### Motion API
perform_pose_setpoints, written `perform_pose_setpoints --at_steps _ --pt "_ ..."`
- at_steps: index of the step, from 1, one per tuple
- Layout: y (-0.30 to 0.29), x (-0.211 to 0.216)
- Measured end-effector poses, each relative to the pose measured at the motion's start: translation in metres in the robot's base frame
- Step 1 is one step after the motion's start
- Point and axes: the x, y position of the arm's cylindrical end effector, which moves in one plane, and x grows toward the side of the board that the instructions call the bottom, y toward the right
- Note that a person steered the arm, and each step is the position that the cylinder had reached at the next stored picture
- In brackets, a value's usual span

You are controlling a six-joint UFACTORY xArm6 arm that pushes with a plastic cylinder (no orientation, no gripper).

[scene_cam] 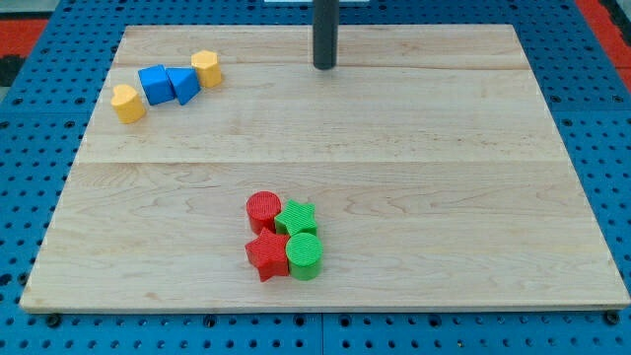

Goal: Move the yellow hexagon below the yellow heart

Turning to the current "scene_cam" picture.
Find red cylinder block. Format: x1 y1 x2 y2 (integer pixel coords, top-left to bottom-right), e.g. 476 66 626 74
245 190 282 234

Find blue cube block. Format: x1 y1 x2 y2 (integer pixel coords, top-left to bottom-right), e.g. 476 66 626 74
138 64 175 106

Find yellow hexagon block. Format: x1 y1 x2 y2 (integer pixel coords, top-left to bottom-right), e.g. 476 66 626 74
191 50 223 88

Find yellow heart block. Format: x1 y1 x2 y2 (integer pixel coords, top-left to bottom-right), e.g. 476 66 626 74
110 84 146 124

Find green star block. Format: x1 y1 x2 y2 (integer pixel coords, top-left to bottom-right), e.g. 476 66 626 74
274 199 317 236

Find green cylinder block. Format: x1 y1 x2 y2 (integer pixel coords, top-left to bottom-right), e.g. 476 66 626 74
286 233 323 281

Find blue triangle block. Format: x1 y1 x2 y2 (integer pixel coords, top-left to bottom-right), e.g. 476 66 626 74
166 67 201 106

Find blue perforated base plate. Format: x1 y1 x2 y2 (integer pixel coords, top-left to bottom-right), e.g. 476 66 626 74
1 0 630 354

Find red star block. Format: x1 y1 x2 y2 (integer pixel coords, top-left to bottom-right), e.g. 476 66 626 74
245 228 290 282

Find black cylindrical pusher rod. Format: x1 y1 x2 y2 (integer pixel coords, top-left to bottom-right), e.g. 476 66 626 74
313 0 339 70

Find wooden board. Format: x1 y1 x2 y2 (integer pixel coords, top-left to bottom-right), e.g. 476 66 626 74
21 25 630 314

